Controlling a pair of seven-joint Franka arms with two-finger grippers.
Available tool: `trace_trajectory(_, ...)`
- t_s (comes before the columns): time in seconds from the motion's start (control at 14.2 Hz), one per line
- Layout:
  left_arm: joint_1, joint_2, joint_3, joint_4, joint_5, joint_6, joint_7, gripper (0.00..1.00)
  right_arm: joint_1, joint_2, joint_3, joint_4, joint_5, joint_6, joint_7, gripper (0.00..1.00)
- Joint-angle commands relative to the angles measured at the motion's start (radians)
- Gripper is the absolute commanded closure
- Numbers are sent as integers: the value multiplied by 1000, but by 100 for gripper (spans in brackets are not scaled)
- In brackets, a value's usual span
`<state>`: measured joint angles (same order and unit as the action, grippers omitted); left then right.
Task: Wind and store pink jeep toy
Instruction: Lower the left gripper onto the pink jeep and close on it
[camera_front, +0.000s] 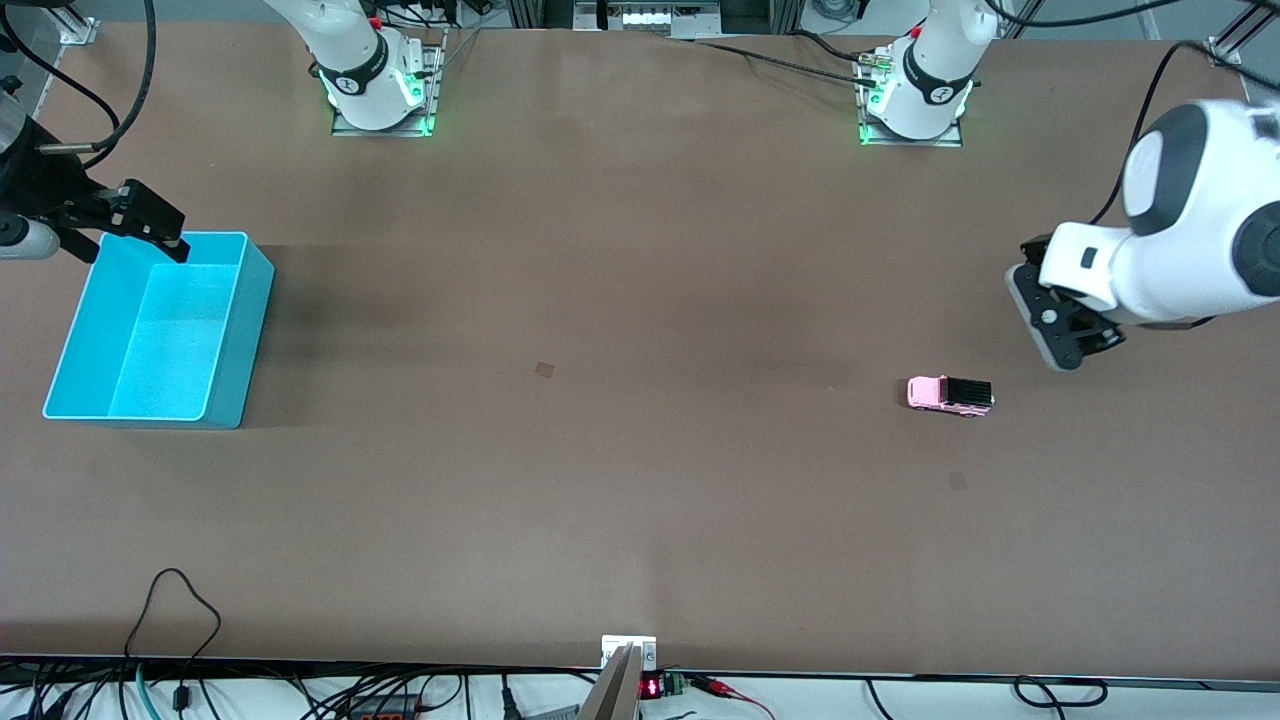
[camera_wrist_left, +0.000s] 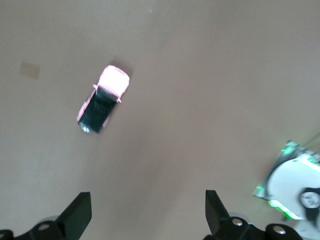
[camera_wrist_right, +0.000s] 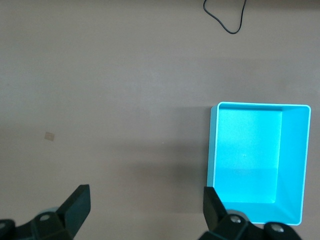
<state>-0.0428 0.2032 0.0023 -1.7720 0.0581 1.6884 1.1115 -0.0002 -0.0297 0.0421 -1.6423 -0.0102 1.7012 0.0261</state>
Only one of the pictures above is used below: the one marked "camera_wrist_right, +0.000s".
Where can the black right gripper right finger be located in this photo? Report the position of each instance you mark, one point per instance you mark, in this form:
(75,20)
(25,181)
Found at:
(212,212)

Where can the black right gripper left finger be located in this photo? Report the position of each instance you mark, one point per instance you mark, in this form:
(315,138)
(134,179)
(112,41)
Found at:
(75,207)

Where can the turquoise plastic bin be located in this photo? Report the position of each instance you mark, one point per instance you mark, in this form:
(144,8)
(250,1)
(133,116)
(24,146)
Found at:
(250,155)

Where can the small brown tape square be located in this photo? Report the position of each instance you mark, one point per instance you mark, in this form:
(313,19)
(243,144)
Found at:
(50,136)

